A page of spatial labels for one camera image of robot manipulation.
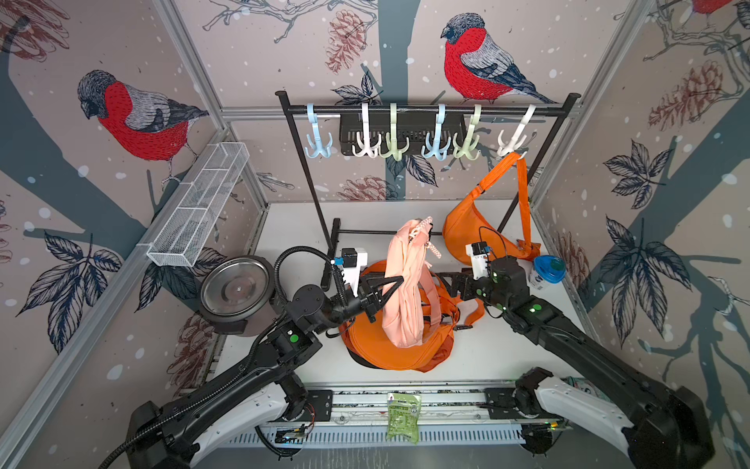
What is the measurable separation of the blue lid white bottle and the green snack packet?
0.52 metres

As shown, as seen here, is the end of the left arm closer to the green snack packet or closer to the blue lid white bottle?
the green snack packet

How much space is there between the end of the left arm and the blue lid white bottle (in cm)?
55

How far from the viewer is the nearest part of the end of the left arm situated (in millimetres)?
545

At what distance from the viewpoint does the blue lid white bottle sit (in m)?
0.89

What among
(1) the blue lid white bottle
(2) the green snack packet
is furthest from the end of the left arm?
(1) the blue lid white bottle

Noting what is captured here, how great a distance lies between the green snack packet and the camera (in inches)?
27.8

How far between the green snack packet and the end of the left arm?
34 cm
